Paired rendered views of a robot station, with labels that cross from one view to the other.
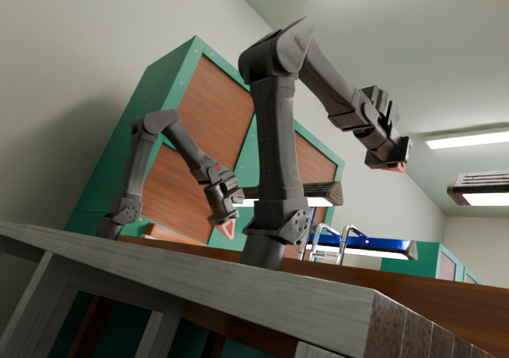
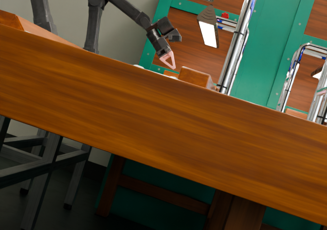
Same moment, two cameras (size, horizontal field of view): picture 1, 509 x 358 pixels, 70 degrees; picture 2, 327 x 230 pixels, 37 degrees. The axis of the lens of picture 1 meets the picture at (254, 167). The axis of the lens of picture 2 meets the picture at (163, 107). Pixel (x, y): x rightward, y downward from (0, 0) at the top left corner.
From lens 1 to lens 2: 1.60 m
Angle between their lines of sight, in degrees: 49
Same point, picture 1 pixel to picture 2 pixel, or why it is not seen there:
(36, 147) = (133, 33)
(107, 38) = not seen: outside the picture
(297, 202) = (42, 25)
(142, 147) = (92, 15)
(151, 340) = not seen: hidden behind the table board
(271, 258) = not seen: hidden behind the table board
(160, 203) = (175, 55)
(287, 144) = not seen: outside the picture
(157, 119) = not seen: outside the picture
